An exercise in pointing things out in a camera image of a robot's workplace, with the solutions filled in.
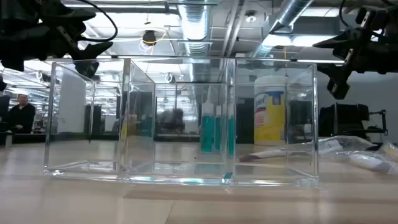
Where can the person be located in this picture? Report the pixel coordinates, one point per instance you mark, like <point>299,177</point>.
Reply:
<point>21,115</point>
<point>172,119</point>

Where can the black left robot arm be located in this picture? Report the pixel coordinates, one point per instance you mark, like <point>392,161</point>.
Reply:
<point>2,84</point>

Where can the black equipment cart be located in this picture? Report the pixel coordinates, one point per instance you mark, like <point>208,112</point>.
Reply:
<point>345,121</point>

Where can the yellow disinfectant wipes canister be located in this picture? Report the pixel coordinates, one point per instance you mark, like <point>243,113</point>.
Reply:
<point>270,118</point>

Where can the teal toothpaste tube white cap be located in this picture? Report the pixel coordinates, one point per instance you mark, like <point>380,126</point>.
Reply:
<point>207,130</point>
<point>230,133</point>

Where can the silver ventilation duct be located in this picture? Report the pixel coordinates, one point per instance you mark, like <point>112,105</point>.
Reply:
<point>289,12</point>
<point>194,25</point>

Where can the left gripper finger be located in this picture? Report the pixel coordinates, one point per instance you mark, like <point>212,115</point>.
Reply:
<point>87,68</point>
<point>91,50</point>

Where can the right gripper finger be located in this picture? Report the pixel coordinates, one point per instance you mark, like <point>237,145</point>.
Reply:
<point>339,41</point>
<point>339,82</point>

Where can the clear acrylic organizer box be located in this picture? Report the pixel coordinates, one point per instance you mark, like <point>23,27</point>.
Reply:
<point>140,168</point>

